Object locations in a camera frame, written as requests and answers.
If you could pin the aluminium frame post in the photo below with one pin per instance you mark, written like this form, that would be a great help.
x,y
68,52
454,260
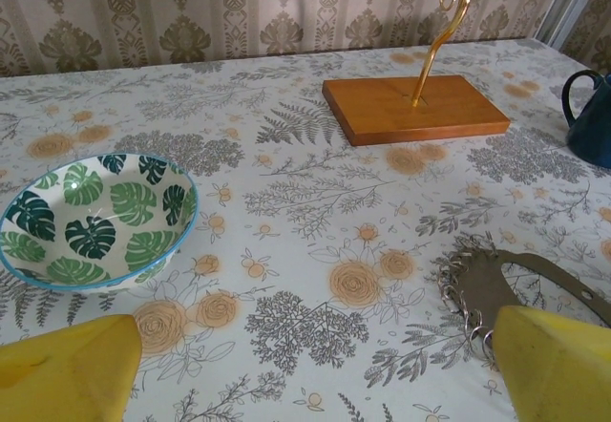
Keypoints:
x,y
568,11

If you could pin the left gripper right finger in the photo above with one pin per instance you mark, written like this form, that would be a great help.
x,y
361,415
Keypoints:
x,y
558,369

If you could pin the gold hook stand wooden base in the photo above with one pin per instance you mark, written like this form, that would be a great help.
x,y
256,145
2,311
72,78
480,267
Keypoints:
x,y
406,111

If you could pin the dark blue mug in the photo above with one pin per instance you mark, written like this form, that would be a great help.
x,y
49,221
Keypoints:
x,y
592,126

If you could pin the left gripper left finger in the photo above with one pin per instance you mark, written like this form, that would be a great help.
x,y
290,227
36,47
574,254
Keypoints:
x,y
67,374

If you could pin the floral tablecloth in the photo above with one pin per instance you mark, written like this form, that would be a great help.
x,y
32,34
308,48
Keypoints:
x,y
305,202

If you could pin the leaf pattern ceramic bowl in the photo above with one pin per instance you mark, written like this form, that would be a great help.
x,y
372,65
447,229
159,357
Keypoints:
x,y
95,212

